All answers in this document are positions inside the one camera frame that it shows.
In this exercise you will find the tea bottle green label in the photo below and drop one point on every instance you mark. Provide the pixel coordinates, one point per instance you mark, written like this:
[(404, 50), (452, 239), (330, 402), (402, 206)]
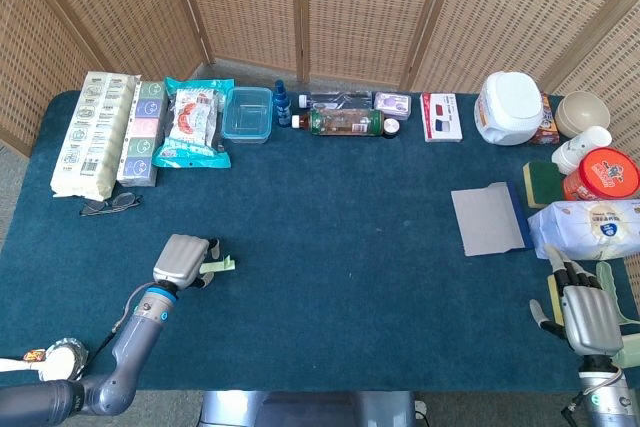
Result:
[(345, 122)]

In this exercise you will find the foil cup white filling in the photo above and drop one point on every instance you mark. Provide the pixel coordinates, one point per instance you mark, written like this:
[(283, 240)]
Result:
[(62, 362)]

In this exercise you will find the blue spray bottle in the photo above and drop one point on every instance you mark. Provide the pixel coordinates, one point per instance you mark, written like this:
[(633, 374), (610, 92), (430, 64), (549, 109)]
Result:
[(281, 107)]

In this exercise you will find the beige bowl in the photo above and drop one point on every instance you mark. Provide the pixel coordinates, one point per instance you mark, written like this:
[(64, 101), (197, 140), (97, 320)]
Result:
[(582, 112)]

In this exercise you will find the cream tissue pack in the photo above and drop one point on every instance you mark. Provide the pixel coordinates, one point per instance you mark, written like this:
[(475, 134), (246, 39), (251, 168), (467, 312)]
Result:
[(92, 137)]

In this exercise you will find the wicker folding screen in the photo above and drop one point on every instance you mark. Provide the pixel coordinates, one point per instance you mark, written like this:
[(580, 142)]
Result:
[(360, 7)]

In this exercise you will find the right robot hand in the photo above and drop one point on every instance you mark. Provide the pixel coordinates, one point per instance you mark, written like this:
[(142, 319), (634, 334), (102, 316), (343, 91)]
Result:
[(592, 317)]

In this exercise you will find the white box red blue print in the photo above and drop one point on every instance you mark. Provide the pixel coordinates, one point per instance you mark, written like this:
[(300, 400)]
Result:
[(440, 117)]

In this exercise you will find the small orange wrapper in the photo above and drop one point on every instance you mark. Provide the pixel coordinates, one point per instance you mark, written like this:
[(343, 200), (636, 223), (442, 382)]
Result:
[(34, 355)]

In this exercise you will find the orange printed box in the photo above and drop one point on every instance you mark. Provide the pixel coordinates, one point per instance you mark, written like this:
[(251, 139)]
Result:
[(549, 124)]

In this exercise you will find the purple plastic box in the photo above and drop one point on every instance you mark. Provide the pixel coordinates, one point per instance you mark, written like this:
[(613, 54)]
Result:
[(392, 104)]

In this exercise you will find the small black jar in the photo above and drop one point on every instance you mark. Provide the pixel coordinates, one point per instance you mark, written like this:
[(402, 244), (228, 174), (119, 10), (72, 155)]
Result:
[(391, 128)]

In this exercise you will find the white detergent jug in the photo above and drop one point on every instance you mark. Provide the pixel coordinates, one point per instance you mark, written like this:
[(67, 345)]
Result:
[(507, 107)]

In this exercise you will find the teal snack bag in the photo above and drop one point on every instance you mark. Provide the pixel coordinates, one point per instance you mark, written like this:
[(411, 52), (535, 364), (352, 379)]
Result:
[(192, 122)]

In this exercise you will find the red lid canister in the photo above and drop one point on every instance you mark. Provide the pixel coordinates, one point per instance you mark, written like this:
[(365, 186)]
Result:
[(602, 174)]

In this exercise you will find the clear container blue rim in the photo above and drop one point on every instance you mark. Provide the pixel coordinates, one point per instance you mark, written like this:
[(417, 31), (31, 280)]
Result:
[(247, 117)]

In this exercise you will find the black eyeglasses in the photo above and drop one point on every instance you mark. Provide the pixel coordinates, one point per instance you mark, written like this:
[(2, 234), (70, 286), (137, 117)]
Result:
[(122, 202)]

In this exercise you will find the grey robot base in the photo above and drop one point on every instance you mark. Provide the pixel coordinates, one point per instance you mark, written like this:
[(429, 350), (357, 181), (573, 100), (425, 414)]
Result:
[(300, 409)]

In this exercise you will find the pale green lint roller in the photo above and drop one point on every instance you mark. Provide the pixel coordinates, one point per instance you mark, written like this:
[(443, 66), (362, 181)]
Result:
[(606, 277)]

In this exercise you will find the blue felt table cover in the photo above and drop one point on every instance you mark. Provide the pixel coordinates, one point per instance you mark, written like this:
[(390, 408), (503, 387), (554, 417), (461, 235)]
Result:
[(320, 247)]

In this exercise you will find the pastel tissue packet bundle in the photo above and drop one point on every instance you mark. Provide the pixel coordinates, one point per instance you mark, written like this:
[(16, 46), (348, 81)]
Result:
[(142, 137)]

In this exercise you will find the light green block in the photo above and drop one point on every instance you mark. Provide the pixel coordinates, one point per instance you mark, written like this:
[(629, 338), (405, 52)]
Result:
[(217, 267)]

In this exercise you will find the green yellow sponge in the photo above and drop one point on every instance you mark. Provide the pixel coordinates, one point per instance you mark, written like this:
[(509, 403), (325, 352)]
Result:
[(542, 184), (555, 297)]

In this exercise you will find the white paper towel bag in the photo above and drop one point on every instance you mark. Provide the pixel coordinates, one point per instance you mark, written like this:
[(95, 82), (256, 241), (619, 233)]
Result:
[(585, 229)]

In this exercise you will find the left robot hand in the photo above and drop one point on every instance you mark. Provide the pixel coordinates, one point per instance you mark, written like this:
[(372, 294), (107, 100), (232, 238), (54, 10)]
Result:
[(180, 259)]

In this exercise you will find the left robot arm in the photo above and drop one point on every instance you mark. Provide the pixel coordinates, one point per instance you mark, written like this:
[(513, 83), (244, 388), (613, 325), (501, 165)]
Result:
[(135, 332)]

